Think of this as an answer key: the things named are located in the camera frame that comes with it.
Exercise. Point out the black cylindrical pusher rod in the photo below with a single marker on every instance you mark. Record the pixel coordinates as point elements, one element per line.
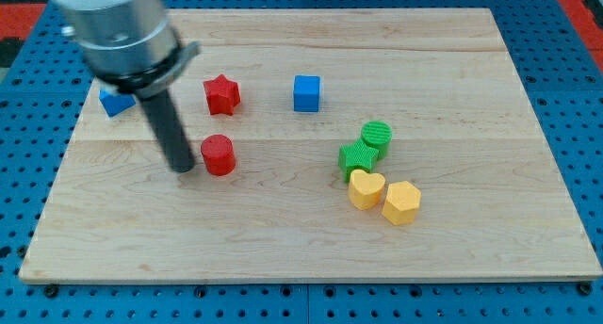
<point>170,134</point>

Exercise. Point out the red cylinder block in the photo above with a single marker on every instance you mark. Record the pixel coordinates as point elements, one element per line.
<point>218,155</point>

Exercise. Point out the green cylinder block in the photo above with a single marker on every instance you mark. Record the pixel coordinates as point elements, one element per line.
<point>377,135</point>

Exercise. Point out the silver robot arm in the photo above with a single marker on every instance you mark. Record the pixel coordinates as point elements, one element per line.
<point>131,46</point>

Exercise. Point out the blue cube block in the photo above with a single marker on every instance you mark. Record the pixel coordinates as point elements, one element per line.
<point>306,93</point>

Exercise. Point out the blue angular block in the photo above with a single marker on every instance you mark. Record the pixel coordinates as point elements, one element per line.
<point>114,104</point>

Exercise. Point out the red star block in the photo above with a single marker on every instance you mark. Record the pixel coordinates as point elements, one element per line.
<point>222,95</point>

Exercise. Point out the wooden board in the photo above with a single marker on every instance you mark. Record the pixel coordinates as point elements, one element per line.
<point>494,207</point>

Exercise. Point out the green star block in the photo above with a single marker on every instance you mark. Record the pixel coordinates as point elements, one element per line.
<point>356,156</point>

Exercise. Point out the yellow heart block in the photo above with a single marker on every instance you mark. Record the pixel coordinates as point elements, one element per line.
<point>365,189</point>

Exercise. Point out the yellow hexagon block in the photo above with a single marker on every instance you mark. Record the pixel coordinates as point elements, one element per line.
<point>402,203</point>

